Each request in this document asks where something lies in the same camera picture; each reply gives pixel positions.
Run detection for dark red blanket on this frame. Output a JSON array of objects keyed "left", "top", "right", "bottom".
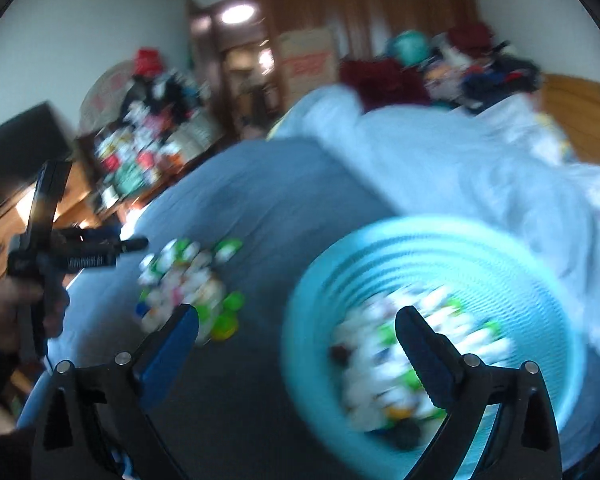
[{"left": 339, "top": 57, "right": 431, "bottom": 111}]

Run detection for heap of mixed bottle caps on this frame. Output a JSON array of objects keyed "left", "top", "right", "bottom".
[{"left": 330, "top": 287, "right": 513, "bottom": 448}]

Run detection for cluttered shelf goods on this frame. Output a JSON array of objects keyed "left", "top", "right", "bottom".
[{"left": 77, "top": 67, "right": 221, "bottom": 211}]

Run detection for group of sorted bottle caps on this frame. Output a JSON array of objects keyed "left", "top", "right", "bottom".
[{"left": 136, "top": 237, "right": 246, "bottom": 345}]

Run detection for turquoise perforated plastic basket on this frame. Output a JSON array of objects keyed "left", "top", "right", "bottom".
[{"left": 282, "top": 215, "right": 591, "bottom": 471}]

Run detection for red bag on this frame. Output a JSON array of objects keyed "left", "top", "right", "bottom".
[{"left": 132, "top": 47, "right": 163, "bottom": 76}]

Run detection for person's left hand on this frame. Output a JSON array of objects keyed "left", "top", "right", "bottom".
[{"left": 0, "top": 276, "right": 72, "bottom": 355}]

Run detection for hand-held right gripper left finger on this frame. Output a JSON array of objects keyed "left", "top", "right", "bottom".
[{"left": 30, "top": 302, "right": 201, "bottom": 480}]

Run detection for wooden headboard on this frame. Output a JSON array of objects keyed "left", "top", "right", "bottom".
[{"left": 540, "top": 72, "right": 600, "bottom": 171}]

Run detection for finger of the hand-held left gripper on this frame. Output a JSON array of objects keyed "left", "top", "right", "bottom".
[
  {"left": 80, "top": 237, "right": 149, "bottom": 261},
  {"left": 55, "top": 226, "right": 124, "bottom": 248}
]

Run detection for wooden wardrobe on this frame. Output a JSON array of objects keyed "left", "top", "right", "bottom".
[{"left": 255, "top": 0, "right": 481, "bottom": 61}]

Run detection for blue bed sheet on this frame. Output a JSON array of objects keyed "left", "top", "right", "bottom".
[{"left": 17, "top": 137, "right": 406, "bottom": 480}]

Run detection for brown wooden door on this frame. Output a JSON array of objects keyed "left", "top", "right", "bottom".
[{"left": 185, "top": 0, "right": 231, "bottom": 136}]

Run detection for black bottle cap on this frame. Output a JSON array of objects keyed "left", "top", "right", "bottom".
[{"left": 387, "top": 419, "right": 426, "bottom": 452}]

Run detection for wooden desk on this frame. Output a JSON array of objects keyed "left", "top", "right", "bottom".
[{"left": 0, "top": 160, "right": 103, "bottom": 291}]

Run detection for round patterned board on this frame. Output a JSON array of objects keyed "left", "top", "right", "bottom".
[{"left": 79, "top": 60, "right": 141, "bottom": 136}]

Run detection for teal bundle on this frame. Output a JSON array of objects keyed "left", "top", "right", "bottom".
[{"left": 386, "top": 30, "right": 431, "bottom": 63}]

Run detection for crumpled white cloth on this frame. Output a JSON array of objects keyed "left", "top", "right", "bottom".
[{"left": 480, "top": 92, "right": 556, "bottom": 161}]

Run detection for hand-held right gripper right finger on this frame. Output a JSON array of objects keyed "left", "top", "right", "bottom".
[{"left": 394, "top": 305, "right": 563, "bottom": 480}]

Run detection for cardboard box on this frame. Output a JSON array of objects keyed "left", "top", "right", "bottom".
[{"left": 275, "top": 27, "right": 338, "bottom": 106}]

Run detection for light blue duvet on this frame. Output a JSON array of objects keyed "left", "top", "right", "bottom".
[{"left": 267, "top": 85, "right": 581, "bottom": 281}]

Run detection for round ceiling light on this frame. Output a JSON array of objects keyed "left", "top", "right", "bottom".
[{"left": 220, "top": 4, "right": 255, "bottom": 25}]

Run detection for black television screen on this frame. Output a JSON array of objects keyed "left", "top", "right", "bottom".
[{"left": 0, "top": 102, "right": 73, "bottom": 221}]

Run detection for pile of clothes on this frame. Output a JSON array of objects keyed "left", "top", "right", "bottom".
[{"left": 420, "top": 22, "right": 543, "bottom": 111}]

